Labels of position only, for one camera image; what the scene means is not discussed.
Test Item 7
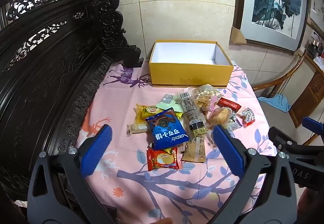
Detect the blue cookie packet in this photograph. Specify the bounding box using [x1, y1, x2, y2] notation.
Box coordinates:
[145, 108, 190, 151]

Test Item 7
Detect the blue cloth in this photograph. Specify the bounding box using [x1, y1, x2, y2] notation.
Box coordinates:
[257, 94, 291, 113]

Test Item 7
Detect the beige snack packet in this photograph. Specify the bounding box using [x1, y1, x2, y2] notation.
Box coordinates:
[181, 137, 206, 163]

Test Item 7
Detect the red bar packet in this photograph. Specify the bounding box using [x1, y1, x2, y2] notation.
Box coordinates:
[217, 98, 241, 111]

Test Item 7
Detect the clear crinkled snack packet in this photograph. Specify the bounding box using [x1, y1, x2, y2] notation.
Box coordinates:
[225, 115, 243, 136]

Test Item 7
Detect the clear white wafer packet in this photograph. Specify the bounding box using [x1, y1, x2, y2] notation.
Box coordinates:
[126, 123, 150, 136]

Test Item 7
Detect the pink edged cracker bag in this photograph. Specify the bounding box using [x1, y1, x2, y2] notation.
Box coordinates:
[195, 92, 219, 113]

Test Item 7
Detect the wooden cabinet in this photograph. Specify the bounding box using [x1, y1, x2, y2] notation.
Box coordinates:
[289, 52, 324, 128]

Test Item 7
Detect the black white red snack packet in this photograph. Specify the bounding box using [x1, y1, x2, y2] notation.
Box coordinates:
[239, 107, 256, 127]

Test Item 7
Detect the dark carved wooden bench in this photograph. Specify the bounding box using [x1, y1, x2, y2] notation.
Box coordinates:
[0, 0, 143, 204]

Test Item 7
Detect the pink printed tablecloth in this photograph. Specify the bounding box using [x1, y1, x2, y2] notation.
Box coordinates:
[76, 59, 275, 224]

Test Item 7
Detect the long cracker roll packet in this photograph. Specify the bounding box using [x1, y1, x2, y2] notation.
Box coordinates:
[176, 92, 206, 137]

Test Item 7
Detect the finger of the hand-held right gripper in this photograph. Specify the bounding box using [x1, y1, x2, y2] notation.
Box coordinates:
[268, 126, 304, 156]
[302, 116, 324, 136]

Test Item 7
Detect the brown cardboard box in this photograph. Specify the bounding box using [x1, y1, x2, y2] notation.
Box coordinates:
[230, 25, 246, 44]

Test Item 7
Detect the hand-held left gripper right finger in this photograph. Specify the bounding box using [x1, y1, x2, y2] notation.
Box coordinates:
[210, 125, 298, 224]

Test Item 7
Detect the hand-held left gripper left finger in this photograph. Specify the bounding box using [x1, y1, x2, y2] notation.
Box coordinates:
[27, 124, 119, 224]

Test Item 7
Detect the yellow snack packet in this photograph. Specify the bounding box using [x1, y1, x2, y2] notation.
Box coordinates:
[133, 104, 165, 126]

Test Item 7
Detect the small grey green packet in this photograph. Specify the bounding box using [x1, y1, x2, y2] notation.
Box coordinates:
[159, 94, 174, 104]

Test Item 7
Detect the wooden chair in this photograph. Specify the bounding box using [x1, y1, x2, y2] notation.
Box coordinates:
[252, 52, 324, 146]

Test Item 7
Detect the yellow cardboard box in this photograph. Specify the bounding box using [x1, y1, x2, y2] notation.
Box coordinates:
[148, 40, 234, 88]

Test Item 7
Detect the light green snack packet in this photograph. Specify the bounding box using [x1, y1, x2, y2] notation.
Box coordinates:
[156, 100, 183, 113]

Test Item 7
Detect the clear round cake packet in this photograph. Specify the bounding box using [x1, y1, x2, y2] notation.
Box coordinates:
[206, 107, 234, 128]

